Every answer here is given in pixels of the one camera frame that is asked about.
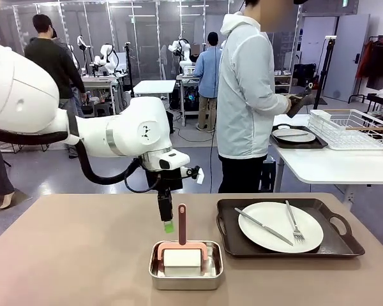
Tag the low shoe shelf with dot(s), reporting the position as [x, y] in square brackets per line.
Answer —
[282, 81]

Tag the black utility cart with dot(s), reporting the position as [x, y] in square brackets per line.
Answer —
[381, 102]

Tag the dark brown handheld dish item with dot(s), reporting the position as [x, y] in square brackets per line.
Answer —
[301, 103]

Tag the grey background workbench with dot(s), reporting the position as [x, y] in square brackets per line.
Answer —
[95, 83]

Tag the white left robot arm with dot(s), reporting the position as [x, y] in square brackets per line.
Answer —
[19, 89]

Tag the silver fork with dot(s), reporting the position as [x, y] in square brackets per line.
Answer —
[293, 220]

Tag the brown floor mat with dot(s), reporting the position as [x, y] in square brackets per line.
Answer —
[20, 196]

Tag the white round plate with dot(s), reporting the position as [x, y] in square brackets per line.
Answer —
[274, 231]
[293, 139]

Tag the white side table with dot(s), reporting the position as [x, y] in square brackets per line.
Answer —
[338, 165]

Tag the black light stand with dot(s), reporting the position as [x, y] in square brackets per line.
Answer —
[325, 63]

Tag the black hanging coat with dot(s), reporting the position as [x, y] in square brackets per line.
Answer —
[381, 67]

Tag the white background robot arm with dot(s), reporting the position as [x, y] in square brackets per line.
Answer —
[180, 48]
[108, 62]

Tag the silver table knife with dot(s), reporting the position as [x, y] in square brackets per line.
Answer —
[262, 226]

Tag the person in white jacket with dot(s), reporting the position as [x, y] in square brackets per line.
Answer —
[242, 95]

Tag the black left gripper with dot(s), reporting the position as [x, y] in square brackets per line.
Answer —
[164, 180]

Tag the person in dark sweater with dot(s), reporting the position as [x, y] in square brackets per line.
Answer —
[51, 63]

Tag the stainless steel rectangular tray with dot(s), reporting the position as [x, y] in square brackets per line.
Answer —
[185, 283]

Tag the black camera tripod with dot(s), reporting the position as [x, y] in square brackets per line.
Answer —
[129, 70]

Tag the red hanging jacket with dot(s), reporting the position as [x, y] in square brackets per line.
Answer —
[364, 60]

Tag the computer tower with lights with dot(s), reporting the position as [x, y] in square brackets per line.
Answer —
[190, 97]

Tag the person right forearm white sleeve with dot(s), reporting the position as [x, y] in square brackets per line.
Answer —
[274, 102]

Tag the pink lint roller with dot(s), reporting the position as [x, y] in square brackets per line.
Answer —
[182, 223]

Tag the white background table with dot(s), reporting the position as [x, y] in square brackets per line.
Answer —
[153, 86]

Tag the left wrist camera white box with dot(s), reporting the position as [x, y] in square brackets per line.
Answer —
[200, 176]

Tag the person in blue jacket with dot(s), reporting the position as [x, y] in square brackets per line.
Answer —
[207, 73]

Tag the small white background robot arm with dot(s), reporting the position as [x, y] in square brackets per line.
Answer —
[80, 40]

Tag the person in grey hoodie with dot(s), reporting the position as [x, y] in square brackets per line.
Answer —
[62, 44]

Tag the silver cutlery piece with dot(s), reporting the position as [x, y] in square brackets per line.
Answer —
[292, 135]

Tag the person right hand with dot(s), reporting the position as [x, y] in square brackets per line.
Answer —
[289, 102]

